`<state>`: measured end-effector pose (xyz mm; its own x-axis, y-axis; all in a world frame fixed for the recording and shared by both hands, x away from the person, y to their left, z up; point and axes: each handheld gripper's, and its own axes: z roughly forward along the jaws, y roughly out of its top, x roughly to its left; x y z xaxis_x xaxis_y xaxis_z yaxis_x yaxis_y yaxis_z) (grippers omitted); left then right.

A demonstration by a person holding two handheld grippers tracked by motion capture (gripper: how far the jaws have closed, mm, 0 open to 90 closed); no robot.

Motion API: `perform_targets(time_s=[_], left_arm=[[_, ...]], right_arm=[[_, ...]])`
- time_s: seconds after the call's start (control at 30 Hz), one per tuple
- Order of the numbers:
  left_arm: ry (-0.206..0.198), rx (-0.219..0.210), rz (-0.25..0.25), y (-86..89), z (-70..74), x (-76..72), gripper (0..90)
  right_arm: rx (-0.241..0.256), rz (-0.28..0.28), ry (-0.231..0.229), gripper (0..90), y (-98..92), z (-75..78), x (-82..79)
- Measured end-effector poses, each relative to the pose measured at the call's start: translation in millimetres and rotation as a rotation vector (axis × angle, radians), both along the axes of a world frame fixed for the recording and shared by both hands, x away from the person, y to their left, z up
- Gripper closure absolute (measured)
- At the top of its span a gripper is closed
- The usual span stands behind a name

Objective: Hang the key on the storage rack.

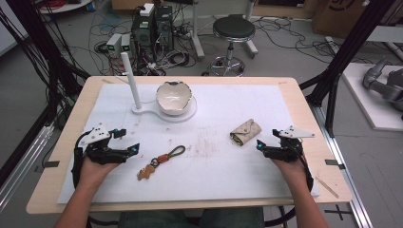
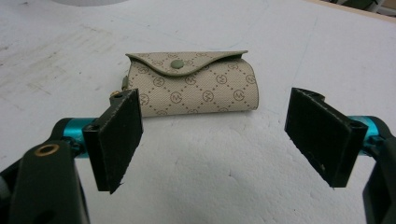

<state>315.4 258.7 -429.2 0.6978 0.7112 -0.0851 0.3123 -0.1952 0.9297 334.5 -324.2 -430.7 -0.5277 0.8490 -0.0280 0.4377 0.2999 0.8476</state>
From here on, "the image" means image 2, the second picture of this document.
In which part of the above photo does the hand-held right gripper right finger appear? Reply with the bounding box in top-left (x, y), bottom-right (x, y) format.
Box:
top-left (284, 87), bottom-right (393, 189)

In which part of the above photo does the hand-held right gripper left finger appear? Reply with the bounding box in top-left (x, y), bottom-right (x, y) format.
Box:
top-left (49, 88), bottom-right (144, 195)

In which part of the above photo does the beige patterned key pouch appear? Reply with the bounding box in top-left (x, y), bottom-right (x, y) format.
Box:
top-left (120, 49), bottom-right (260, 118)

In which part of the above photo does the white round object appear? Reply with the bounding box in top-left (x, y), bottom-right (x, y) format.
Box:
top-left (50, 0), bottom-right (130, 7)

